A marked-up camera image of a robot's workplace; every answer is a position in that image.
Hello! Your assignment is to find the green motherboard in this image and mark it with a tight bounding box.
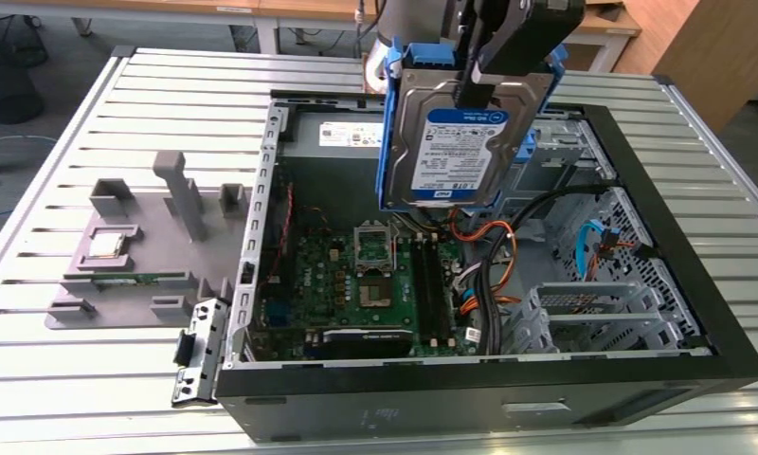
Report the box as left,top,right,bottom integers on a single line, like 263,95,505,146
252,222,485,359

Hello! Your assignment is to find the red twisted fan wire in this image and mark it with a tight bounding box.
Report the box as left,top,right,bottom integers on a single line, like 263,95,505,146
276,183,295,281

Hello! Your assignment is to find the wooden cabinet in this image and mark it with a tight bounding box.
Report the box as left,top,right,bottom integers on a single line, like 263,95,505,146
649,0,758,137

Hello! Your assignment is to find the grey metal drive cage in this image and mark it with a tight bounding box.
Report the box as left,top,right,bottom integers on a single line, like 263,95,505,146
499,111,612,231

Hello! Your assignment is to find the metal socket cover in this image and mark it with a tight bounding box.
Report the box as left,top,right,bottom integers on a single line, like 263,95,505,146
352,221,399,277

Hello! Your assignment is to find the black graphics card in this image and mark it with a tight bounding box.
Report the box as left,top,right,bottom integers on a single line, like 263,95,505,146
303,326,416,361

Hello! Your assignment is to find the wooden desk white frame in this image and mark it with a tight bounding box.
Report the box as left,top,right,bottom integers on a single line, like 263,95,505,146
0,0,384,56

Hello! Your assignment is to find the multicoloured power wire bundle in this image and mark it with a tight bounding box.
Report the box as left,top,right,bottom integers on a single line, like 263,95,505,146
391,185,612,356

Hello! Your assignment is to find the black PC case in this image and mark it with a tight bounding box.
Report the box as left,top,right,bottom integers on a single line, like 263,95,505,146
212,88,758,445

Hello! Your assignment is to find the black round bin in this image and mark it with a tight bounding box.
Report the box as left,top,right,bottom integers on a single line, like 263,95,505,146
0,65,47,126

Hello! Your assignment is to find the orange disk power wire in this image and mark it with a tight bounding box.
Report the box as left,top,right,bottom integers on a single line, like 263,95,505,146
597,229,657,261

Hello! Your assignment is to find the grey card retention bracket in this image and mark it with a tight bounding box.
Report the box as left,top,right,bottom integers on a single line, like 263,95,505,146
170,296,231,409

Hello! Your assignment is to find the silver CPU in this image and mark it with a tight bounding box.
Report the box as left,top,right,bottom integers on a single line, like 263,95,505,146
92,231,128,260

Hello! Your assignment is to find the hard disk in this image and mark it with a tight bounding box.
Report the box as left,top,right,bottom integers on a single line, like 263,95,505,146
377,41,569,212

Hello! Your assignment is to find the blue data wire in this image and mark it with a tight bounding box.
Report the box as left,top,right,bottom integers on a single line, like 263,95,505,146
577,220,609,282

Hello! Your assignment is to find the grey parts rack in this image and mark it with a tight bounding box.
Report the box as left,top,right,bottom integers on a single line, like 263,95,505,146
43,150,255,331

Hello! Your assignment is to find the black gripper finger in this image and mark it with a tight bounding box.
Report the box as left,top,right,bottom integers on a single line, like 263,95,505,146
455,0,587,111

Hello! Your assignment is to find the green RAM stick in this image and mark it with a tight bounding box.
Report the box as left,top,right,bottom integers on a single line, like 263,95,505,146
62,270,184,288

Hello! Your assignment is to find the black mesh wastebasket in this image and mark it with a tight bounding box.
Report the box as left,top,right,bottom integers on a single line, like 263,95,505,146
0,12,51,70

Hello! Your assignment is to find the CPU socket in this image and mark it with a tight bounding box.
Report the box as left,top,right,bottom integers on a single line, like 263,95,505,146
358,277,399,310

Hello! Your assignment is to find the grey power supply unit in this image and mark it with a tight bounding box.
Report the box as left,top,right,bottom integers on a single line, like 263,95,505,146
282,111,393,225

